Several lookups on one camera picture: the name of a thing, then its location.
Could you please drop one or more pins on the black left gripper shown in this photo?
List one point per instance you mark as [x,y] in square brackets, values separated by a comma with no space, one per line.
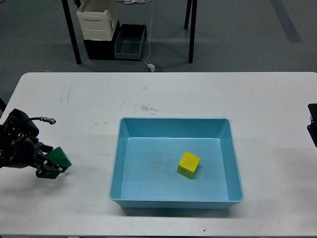
[23,157]

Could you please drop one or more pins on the green block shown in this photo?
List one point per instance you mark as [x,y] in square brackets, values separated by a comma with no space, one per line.
[59,157]

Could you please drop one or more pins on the yellow block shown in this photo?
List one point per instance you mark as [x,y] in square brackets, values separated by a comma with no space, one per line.
[188,164]

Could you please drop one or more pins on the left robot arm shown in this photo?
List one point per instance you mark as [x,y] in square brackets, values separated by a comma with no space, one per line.
[17,128]

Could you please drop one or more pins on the cream plastic box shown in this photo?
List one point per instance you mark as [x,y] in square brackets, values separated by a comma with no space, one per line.
[98,19]

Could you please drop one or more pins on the blue plastic tray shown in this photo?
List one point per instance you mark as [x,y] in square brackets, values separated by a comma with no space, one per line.
[147,155]

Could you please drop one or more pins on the black crate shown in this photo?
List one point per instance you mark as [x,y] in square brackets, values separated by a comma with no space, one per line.
[102,50]

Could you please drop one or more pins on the dark grey bin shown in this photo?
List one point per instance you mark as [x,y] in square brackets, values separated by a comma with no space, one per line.
[129,42]

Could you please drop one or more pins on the white power adapter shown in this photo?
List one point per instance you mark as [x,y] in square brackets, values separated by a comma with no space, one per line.
[151,67]

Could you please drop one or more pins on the black table leg left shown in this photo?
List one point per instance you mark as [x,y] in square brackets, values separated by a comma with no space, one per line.
[71,31]

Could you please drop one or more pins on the black table leg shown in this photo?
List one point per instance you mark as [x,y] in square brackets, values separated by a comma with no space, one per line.
[71,31]
[193,16]
[187,14]

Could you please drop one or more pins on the black table leg far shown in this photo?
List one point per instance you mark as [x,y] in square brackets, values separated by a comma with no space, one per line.
[187,14]

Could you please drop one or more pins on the black table leg right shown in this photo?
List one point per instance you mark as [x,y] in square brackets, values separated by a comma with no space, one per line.
[193,16]

